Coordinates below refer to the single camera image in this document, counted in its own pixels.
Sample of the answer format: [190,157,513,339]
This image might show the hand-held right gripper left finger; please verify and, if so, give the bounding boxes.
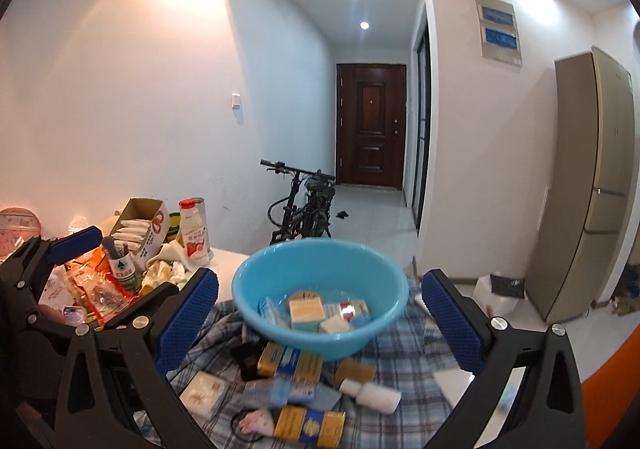
[52,269,220,449]

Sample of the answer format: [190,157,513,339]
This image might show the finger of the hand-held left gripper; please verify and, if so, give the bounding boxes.
[0,226,104,302]
[20,301,76,337]

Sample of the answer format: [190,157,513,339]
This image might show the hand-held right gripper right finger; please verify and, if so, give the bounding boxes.
[421,269,586,449]

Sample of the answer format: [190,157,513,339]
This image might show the blue plastic basin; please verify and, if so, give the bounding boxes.
[231,238,410,362]

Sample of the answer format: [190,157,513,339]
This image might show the small blue packet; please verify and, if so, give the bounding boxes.
[257,298,291,330]

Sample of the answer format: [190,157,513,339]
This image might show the white blue packet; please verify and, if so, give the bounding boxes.
[339,300,372,330]

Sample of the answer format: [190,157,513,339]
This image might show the cream printed cardboard box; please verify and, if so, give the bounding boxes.
[288,292,325,332]

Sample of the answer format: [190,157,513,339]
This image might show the green label container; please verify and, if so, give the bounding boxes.
[101,236,141,292]

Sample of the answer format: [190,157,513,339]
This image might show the white pink packet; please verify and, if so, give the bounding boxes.
[40,269,76,320]

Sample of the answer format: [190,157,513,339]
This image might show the white floor box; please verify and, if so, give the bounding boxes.
[471,273,527,316]

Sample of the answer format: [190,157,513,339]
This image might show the red snack packet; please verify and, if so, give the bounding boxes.
[72,273,142,326]

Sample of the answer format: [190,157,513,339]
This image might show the pink floral bag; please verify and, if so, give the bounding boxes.
[0,207,42,262]

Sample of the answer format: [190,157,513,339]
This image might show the blue plaid cloth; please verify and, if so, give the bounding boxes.
[127,274,481,449]

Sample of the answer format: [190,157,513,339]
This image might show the white square packet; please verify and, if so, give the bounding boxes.
[179,370,227,418]

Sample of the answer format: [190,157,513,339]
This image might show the black small pouch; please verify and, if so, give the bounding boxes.
[234,343,262,381]

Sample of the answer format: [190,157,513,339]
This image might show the open cardboard box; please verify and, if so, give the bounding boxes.
[109,198,171,266]

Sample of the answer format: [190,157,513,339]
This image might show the white milk bottle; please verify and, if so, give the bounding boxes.
[178,198,211,266]

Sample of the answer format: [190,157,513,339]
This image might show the white lotion bottle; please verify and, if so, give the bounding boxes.
[339,377,402,414]

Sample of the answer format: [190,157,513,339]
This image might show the yellow wrapped soap bar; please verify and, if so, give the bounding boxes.
[256,341,324,384]

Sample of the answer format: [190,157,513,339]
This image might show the blue tissue packet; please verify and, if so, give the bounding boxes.
[241,377,342,412]

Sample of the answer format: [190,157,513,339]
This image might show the yellow snack packet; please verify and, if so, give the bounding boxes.
[272,405,347,449]

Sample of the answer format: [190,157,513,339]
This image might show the black bicycle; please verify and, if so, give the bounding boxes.
[260,159,337,246]

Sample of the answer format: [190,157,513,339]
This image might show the orange chair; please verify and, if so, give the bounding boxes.
[580,349,640,449]

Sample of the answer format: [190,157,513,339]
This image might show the black framed glass door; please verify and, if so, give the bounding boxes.
[411,4,432,232]

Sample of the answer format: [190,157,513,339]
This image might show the beige refrigerator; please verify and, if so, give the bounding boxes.
[525,46,638,325]

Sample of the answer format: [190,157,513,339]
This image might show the brown door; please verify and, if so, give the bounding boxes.
[336,63,407,190]

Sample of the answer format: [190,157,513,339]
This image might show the pink cat hair tie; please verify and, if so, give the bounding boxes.
[231,406,277,442]

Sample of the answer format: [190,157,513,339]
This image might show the wall electrical panel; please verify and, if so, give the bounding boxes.
[474,0,524,68]

